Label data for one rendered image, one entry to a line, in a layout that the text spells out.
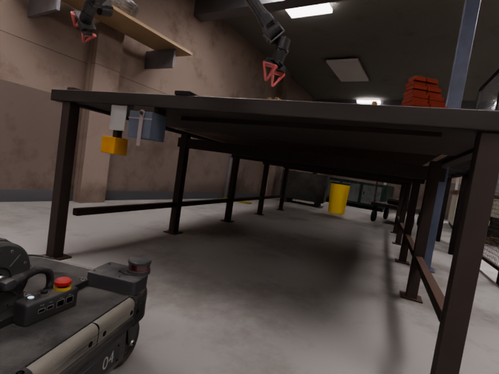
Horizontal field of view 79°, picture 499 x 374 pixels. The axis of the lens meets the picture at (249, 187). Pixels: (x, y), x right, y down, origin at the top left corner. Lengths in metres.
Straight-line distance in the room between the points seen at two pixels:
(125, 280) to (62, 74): 3.07
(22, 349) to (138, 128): 0.97
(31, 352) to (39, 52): 3.24
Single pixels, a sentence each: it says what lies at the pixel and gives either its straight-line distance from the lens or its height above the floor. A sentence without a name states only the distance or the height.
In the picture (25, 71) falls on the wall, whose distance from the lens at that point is 3.68.
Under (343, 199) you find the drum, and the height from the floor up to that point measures 0.30.
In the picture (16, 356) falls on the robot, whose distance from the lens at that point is 0.78.
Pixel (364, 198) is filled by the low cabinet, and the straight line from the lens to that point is 9.13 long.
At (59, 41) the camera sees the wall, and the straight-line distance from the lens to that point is 3.87.
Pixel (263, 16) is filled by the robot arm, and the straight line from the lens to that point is 1.53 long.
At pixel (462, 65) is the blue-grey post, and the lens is 3.26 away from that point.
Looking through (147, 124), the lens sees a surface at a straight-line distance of 1.45.
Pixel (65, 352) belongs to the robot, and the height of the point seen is 0.23.
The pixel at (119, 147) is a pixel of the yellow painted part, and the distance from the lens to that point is 1.60.
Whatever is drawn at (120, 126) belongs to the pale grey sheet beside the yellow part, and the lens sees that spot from 1.60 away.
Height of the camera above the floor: 0.65
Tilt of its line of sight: 3 degrees down
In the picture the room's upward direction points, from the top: 9 degrees clockwise
